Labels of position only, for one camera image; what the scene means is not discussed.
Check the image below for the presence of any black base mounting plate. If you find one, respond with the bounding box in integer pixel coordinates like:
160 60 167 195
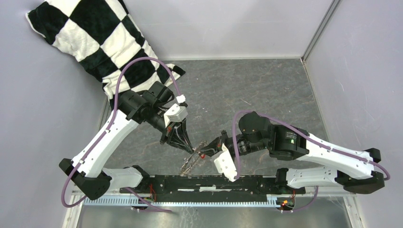
132 175 306 203

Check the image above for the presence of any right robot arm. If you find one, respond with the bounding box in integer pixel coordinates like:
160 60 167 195
200 111 390 194

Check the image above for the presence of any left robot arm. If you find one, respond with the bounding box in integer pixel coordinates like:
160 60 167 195
59 82 194 200

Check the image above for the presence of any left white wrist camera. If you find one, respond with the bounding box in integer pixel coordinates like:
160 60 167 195
163 104 188 127

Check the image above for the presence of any aluminium frame rail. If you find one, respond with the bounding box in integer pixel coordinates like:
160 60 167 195
62 187 363 228

